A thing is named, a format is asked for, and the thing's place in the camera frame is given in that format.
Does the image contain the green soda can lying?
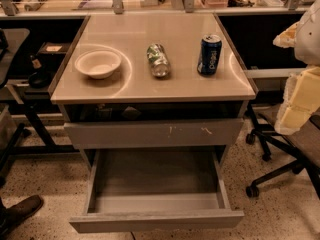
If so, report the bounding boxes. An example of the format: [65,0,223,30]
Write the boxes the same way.
[147,43,170,78]

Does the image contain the black office chair left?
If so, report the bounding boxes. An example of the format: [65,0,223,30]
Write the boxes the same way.
[0,28,30,185]

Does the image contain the brown shoe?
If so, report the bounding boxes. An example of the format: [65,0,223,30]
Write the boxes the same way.
[0,195,43,236]

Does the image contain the closed top drawer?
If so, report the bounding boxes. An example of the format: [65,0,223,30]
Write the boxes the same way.
[64,118,244,149]

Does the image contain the black round object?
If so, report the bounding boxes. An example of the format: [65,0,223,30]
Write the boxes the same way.
[28,71,51,88]

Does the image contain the grey drawer cabinet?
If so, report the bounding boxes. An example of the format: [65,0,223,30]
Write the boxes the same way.
[47,12,259,172]

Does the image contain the white bowl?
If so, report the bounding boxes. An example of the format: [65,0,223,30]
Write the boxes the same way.
[74,50,122,80]

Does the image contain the open middle drawer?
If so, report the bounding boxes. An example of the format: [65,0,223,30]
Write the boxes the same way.
[70,149,244,233]

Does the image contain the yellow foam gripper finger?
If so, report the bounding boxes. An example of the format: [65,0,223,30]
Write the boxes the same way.
[274,67,320,135]
[273,23,298,48]

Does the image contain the black office chair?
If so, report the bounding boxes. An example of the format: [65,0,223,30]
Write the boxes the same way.
[245,91,320,198]
[0,28,30,185]

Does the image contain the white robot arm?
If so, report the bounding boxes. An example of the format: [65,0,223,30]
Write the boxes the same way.
[273,3,320,135]

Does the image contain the blue pepsi can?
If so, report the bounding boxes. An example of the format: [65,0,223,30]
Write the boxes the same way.
[197,34,222,75]

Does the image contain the black office chair right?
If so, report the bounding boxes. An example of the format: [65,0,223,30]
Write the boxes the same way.
[245,91,320,198]

